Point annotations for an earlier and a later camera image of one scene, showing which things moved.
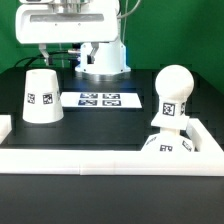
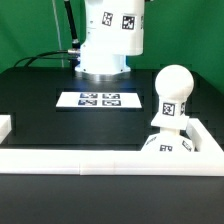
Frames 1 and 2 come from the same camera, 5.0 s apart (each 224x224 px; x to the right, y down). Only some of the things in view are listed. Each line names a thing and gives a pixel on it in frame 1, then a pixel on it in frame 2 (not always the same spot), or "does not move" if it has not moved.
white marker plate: x=100 y=99 does not move
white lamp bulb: x=173 y=85 does not move
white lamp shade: x=41 y=98 to x=114 y=27
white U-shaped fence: x=207 y=160 does not move
